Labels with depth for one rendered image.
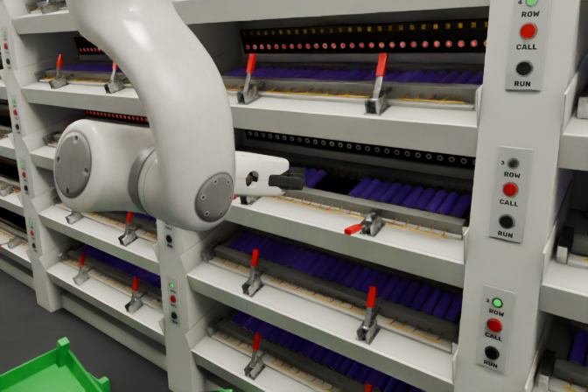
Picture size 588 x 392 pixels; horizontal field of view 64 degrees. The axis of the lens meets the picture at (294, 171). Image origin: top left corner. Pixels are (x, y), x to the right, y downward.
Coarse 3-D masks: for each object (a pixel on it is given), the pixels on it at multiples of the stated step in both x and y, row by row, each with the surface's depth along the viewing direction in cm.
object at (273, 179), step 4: (272, 176) 58; (276, 176) 58; (280, 176) 58; (284, 176) 59; (272, 180) 58; (276, 180) 58; (280, 180) 58; (284, 180) 59; (288, 180) 59; (292, 180) 59; (296, 180) 59; (300, 180) 60; (268, 184) 58; (272, 184) 58; (276, 184) 58; (280, 184) 58; (284, 184) 59; (288, 184) 59; (292, 184) 59; (296, 184) 59; (300, 184) 60
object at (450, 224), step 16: (288, 192) 89; (304, 192) 87; (320, 192) 85; (320, 208) 84; (352, 208) 81; (368, 208) 79; (384, 208) 77; (400, 208) 76; (416, 224) 75; (432, 224) 73; (448, 224) 71
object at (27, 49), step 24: (0, 24) 138; (24, 48) 137; (48, 48) 142; (72, 48) 148; (24, 120) 140; (48, 120) 145; (24, 144) 143; (24, 216) 153; (48, 240) 151; (48, 288) 153
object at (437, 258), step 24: (264, 144) 107; (288, 144) 103; (408, 168) 87; (432, 168) 84; (456, 168) 81; (240, 216) 92; (264, 216) 88; (288, 216) 85; (312, 216) 83; (336, 216) 82; (312, 240) 83; (336, 240) 79; (360, 240) 76; (384, 240) 74; (408, 240) 73; (432, 240) 72; (456, 240) 71; (384, 264) 75; (408, 264) 72; (432, 264) 69; (456, 264) 67
